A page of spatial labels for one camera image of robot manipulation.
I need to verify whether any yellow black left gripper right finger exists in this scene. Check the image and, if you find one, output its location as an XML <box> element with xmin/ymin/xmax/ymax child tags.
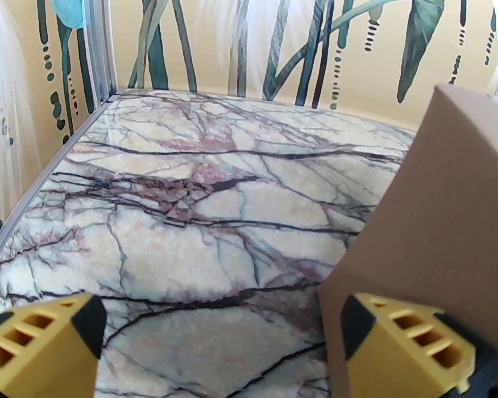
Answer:
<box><xmin>341</xmin><ymin>292</ymin><xmax>478</xmax><ymax>398</ymax></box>

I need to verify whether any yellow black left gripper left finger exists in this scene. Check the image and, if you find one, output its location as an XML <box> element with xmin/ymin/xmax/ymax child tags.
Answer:
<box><xmin>0</xmin><ymin>292</ymin><xmax>107</xmax><ymax>398</ymax></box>

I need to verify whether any small brown cardboard box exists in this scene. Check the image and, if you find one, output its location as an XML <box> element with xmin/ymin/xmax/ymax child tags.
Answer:
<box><xmin>317</xmin><ymin>83</ymin><xmax>498</xmax><ymax>398</ymax></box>

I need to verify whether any aluminium table edge strip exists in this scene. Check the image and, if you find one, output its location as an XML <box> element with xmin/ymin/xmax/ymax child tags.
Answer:
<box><xmin>0</xmin><ymin>93</ymin><xmax>119</xmax><ymax>274</ymax></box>

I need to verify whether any aluminium frame post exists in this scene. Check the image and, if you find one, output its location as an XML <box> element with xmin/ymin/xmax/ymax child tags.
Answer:
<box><xmin>81</xmin><ymin>0</ymin><xmax>119</xmax><ymax>98</ymax></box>

